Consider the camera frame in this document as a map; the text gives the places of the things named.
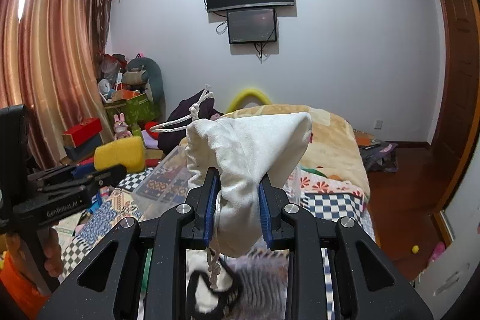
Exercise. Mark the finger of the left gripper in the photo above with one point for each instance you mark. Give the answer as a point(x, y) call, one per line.
point(82, 171)

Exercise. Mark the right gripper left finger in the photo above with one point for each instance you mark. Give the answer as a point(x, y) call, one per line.
point(203, 202)

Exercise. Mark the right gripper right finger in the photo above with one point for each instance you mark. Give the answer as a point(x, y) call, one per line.
point(271, 203)

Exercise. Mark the clear plastic storage bin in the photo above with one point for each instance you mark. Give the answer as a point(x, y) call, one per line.
point(159, 188)

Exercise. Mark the white drawstring pouch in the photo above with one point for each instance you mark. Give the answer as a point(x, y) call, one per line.
point(243, 150)

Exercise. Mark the yellow sponge block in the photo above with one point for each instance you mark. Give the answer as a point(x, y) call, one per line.
point(128, 151)

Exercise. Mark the black white fabric item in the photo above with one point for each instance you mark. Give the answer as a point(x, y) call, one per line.
point(208, 300)

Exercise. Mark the left hand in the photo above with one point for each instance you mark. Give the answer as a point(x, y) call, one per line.
point(52, 250)

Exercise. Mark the red gift box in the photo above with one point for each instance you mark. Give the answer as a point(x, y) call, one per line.
point(82, 132)

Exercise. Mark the pink bunny plush toy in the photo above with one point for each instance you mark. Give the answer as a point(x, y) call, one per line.
point(120, 127)

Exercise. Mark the beige fleece blanket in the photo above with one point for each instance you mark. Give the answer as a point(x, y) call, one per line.
point(333, 149)

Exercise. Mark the dark purple clothing pile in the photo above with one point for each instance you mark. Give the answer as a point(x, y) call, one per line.
point(201, 105)

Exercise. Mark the green storage box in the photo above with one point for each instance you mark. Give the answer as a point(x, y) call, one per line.
point(137, 110)

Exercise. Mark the purple bag on floor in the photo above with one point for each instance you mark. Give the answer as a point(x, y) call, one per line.
point(380, 157)

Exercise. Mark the grey green plush toy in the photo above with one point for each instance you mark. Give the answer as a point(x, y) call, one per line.
point(145, 73)

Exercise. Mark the pink striped curtain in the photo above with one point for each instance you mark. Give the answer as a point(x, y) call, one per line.
point(50, 61)

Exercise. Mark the brown wooden door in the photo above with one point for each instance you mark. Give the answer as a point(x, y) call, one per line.
point(457, 127)

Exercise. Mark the small black wall monitor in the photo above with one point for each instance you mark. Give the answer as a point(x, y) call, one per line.
point(252, 26)

